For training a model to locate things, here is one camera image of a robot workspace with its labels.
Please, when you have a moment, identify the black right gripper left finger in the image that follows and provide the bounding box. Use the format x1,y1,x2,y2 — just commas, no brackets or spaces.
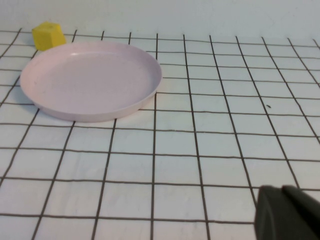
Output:
254,185,305,240

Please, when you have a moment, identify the white black-grid table mat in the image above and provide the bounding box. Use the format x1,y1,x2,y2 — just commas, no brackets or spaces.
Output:
0,28,320,240

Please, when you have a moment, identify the yellow foam cube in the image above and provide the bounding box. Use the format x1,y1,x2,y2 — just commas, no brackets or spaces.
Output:
31,21,67,52

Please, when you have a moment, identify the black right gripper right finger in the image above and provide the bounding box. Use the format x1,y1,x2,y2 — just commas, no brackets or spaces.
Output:
281,185,320,240

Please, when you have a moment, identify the pink round plate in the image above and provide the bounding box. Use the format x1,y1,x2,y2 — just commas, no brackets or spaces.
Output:
19,41,163,123

